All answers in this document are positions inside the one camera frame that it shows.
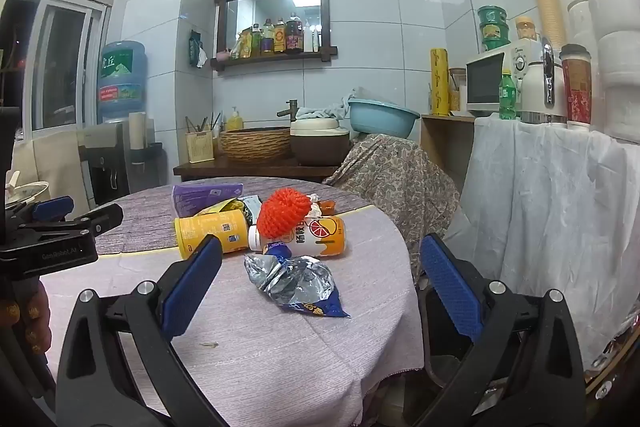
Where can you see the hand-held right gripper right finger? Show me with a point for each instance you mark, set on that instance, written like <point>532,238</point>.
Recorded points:
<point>450,289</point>

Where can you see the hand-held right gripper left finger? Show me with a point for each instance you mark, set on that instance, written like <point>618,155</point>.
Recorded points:
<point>192,289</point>

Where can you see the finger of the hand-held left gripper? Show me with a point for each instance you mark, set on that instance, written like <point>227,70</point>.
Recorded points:
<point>52,208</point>
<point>100,219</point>

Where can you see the silver blue snack bag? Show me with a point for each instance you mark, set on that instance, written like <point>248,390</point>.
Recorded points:
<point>295,282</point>

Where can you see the white bottle orange label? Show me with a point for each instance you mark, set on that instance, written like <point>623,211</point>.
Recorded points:
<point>322,236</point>

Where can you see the person's left hand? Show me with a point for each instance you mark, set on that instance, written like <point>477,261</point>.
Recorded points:
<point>30,314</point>

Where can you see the purple tablecloth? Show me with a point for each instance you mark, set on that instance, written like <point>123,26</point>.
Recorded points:
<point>145,217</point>

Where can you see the water dispenser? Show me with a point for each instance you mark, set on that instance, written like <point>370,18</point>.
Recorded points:
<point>110,172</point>

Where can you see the pink tablecloth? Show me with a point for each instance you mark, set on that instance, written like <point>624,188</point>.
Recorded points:
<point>250,357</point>

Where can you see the white cup tube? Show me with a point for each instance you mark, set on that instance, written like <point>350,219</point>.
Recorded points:
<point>136,137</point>

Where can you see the purple packet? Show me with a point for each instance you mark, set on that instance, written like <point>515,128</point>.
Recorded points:
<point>200,198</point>

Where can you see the paisley cloth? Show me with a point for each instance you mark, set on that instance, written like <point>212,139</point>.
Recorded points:
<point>395,187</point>

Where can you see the chopstick holder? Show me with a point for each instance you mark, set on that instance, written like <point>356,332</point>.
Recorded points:
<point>200,147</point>

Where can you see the white cloth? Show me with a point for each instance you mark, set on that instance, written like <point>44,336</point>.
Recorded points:
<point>550,217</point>

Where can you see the wooden counter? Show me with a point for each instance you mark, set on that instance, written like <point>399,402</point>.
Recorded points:
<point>240,169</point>

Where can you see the wooden cabinet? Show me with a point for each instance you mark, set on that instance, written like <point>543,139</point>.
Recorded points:
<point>445,152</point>

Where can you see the blue water jug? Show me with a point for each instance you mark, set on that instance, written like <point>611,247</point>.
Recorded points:
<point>122,82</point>

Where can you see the small orange container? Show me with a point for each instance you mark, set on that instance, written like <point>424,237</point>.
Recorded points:
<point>326,207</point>

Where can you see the crumpled white wrapper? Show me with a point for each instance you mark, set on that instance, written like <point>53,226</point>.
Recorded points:
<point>314,203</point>

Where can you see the window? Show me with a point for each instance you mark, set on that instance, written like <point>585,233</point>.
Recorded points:
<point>55,57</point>

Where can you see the woven basket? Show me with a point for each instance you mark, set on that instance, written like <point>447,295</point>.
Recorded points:
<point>255,146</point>

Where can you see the yellow soap dispenser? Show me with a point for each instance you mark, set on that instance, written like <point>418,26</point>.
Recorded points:
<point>234,122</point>

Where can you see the shiny foil packaging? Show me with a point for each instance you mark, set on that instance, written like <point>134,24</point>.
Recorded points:
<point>620,339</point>

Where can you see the blue plastic basin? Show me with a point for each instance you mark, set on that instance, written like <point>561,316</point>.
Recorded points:
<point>382,118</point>

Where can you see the brown pot white lid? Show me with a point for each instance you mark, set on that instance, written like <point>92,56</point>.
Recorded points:
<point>317,147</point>

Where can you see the glass utensil jar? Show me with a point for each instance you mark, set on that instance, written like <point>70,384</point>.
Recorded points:
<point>457,94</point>

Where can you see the green soda bottle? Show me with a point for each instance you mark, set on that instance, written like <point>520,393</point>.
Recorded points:
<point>507,99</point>

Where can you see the bronze faucet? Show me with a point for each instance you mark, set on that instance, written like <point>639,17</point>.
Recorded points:
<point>289,109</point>

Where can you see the yellow roll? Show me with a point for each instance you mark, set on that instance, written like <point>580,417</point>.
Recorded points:
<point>440,82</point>

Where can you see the white microwave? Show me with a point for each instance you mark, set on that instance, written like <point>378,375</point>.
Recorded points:
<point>485,82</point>

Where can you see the white kettle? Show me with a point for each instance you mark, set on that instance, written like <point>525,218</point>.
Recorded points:
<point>535,92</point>

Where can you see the light blue towel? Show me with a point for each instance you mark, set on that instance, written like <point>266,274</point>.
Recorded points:
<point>330,104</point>

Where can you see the red paper cup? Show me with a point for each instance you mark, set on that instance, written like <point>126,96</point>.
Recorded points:
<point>576,92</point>

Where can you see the green instant noodle cup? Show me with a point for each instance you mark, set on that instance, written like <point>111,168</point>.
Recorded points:
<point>492,16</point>
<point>495,38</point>

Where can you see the row of bottles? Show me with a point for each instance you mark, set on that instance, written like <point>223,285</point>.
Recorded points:
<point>280,38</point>

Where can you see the beige lidded container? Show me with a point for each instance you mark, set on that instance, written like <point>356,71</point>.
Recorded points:
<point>526,29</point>

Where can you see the wooden framed mirror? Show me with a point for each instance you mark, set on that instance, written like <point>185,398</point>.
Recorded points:
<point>272,4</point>

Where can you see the stack of white bowls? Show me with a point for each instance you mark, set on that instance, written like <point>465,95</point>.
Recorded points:
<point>615,47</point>

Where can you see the wall tissue holder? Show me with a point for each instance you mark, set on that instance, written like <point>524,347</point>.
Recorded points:
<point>195,47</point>

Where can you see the wooden wall shelf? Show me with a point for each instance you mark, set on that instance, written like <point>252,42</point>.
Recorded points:
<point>275,59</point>

